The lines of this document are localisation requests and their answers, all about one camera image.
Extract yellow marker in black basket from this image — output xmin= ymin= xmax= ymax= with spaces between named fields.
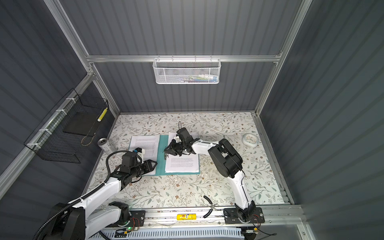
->
xmin=97 ymin=108 xmax=108 ymax=122

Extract teal green file folder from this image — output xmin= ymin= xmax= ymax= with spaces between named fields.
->
xmin=153 ymin=134 xmax=200 ymax=176

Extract yellow label on rail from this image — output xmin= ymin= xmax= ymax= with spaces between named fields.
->
xmin=177 ymin=214 xmax=197 ymax=221

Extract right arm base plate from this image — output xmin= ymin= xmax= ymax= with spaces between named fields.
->
xmin=223 ymin=207 xmax=265 ymax=225

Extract pens in white basket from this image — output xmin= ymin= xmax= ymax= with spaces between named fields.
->
xmin=178 ymin=74 xmax=219 ymax=84

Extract black wire mesh basket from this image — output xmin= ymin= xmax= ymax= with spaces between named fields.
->
xmin=24 ymin=89 xmax=109 ymax=164

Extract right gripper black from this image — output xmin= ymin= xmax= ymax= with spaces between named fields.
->
xmin=164 ymin=139 xmax=187 ymax=157

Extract white perforated cable tray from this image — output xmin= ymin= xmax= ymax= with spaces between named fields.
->
xmin=102 ymin=227 xmax=245 ymax=240

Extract black pad in basket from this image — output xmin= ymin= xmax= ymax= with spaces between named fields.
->
xmin=63 ymin=112 xmax=101 ymax=137

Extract white wire mesh basket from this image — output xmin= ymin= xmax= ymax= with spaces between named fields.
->
xmin=153 ymin=59 xmax=222 ymax=85

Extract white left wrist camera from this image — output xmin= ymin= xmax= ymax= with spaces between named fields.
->
xmin=134 ymin=148 xmax=145 ymax=155

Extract silver drink can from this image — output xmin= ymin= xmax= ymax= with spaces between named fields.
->
xmin=97 ymin=138 xmax=118 ymax=155

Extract black cable loop on rail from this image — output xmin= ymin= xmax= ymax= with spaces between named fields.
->
xmin=202 ymin=195 xmax=214 ymax=219

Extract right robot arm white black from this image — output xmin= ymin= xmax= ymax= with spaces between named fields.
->
xmin=164 ymin=128 xmax=256 ymax=223

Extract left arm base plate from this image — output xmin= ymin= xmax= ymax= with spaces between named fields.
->
xmin=112 ymin=211 xmax=146 ymax=228

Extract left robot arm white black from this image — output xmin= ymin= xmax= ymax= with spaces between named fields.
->
xmin=33 ymin=148 xmax=158 ymax=240

